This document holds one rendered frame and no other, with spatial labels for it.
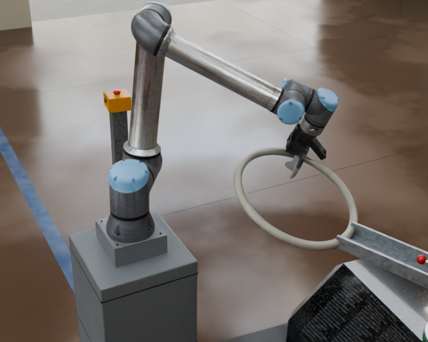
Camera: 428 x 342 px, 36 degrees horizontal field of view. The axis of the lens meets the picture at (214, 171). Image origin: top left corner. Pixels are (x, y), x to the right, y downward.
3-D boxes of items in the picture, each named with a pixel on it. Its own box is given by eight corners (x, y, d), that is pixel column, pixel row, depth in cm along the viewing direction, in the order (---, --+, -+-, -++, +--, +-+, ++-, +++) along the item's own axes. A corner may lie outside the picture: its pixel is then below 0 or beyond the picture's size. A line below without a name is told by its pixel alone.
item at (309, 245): (377, 212, 250) (380, 207, 248) (312, 275, 216) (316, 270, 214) (280, 135, 264) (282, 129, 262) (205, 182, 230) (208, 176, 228)
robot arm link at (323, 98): (317, 82, 239) (342, 93, 240) (303, 107, 247) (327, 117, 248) (314, 96, 232) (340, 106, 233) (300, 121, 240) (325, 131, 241)
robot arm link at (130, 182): (104, 216, 247) (102, 175, 238) (117, 193, 262) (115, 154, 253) (144, 220, 245) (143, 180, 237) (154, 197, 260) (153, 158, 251)
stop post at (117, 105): (137, 248, 404) (130, 83, 351) (147, 266, 388) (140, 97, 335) (106, 254, 398) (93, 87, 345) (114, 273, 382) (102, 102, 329)
